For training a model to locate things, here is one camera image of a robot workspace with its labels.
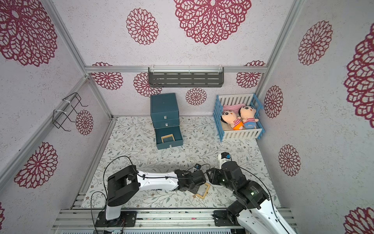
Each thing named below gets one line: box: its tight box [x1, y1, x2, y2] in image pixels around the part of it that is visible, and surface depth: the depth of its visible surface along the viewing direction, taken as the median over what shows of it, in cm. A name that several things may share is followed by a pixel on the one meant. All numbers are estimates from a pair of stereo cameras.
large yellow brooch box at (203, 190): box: [195, 182, 211, 199], surface depth 81 cm
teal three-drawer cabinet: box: [149, 92, 184, 150], surface depth 102 cm
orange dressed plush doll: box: [220, 109, 245, 131], surface depth 105 cm
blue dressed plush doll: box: [238, 105, 259, 130], surface depth 104 cm
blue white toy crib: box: [212, 93, 266, 143], surface depth 105 cm
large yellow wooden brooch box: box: [160, 133, 175, 144], surface depth 108 cm
